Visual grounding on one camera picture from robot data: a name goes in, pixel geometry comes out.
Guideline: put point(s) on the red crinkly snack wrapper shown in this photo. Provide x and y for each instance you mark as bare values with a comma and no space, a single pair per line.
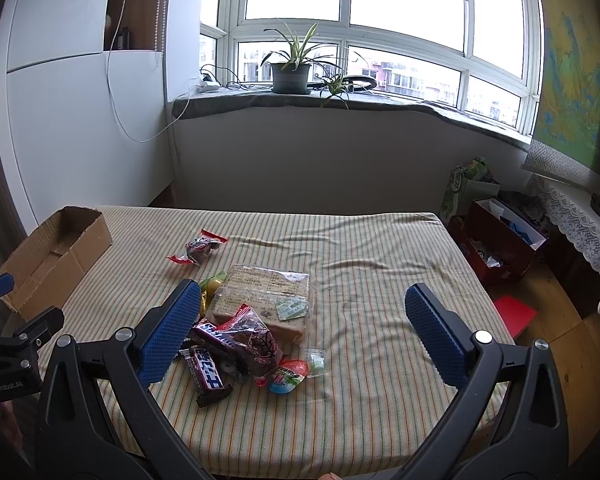
253,342

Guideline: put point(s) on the brown cardboard box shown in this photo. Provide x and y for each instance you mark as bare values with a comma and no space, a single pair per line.
49,264

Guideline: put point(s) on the yellow green wall map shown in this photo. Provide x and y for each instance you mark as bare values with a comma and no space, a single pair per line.
565,143

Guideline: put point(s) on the yellow ball jelly cup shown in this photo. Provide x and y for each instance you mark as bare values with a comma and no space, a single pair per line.
208,288

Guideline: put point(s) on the potted spider plant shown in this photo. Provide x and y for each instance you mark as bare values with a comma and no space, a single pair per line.
300,66

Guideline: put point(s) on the white lace table cover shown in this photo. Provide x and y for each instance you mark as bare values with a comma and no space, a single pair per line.
569,209

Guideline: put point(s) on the white power strip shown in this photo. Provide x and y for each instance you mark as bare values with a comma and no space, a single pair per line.
207,84

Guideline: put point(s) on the red flat box lid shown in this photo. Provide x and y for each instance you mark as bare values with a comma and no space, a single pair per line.
516,315

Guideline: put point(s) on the black round object on sill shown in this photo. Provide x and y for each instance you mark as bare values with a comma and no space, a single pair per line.
346,84

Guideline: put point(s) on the brown snickers bar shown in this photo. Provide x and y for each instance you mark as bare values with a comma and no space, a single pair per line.
209,384
209,334

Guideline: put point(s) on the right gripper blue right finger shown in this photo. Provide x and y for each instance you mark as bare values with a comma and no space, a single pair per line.
508,417

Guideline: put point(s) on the clear bag sliced bread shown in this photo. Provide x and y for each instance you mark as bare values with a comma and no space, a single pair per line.
282,299

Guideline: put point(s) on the green patterned shopping bag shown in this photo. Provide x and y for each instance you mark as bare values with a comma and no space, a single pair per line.
467,183

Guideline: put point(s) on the red white jelly cup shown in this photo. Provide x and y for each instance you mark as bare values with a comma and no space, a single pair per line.
287,376

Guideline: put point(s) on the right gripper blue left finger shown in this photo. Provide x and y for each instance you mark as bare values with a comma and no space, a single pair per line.
97,418

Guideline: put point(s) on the red clear dates candy pack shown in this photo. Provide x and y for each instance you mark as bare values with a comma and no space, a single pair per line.
199,248

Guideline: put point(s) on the person's left hand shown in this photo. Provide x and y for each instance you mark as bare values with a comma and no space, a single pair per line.
9,426

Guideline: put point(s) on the small clear green candy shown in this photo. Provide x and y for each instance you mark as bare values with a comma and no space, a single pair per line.
316,359

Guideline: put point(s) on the dark red storage box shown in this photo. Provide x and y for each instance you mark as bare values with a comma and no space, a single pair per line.
496,242

